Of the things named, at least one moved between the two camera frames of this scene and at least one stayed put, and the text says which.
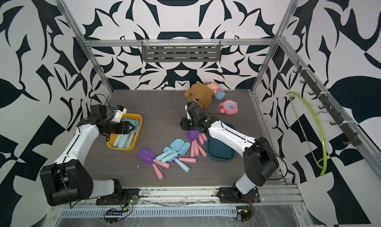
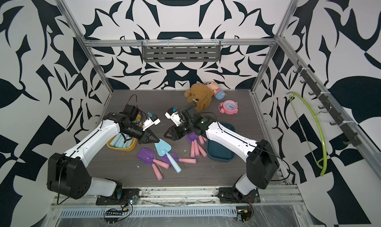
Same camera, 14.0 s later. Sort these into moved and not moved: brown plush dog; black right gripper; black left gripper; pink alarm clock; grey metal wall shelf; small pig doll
Moved: black left gripper; black right gripper
Not moved: pink alarm clock; small pig doll; grey metal wall shelf; brown plush dog
